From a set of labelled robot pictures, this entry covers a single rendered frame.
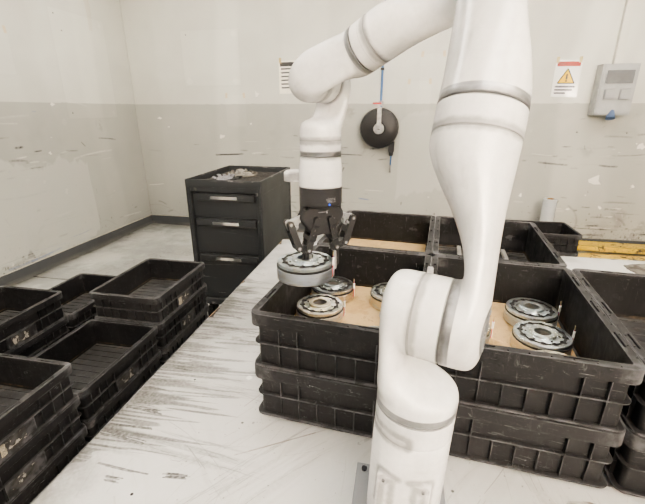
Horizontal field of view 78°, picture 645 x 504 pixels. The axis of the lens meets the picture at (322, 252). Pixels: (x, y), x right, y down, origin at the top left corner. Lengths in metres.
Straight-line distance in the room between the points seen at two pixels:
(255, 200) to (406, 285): 1.89
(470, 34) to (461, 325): 0.28
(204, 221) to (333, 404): 1.78
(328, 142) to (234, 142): 3.83
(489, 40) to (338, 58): 0.25
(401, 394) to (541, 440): 0.36
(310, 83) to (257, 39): 3.75
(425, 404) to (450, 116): 0.30
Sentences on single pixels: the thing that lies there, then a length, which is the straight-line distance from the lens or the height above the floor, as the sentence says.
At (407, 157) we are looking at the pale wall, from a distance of 4.12.
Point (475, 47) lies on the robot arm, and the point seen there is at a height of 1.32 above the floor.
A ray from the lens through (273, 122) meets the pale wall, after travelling 4.31.
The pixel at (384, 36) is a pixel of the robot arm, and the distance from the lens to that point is 0.60.
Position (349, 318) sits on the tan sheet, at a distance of 0.90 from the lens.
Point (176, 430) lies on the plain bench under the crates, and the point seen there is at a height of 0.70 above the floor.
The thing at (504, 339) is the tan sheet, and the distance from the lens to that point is 0.90.
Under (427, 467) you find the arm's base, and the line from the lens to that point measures 0.52.
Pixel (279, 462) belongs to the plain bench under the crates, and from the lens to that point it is 0.77.
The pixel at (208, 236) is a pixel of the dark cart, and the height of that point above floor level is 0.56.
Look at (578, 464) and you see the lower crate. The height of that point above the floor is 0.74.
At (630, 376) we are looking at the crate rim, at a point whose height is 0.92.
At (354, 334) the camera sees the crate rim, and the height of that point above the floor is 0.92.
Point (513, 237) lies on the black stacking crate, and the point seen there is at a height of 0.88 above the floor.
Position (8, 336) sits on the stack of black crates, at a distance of 1.76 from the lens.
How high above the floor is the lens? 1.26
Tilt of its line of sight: 20 degrees down
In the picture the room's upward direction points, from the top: straight up
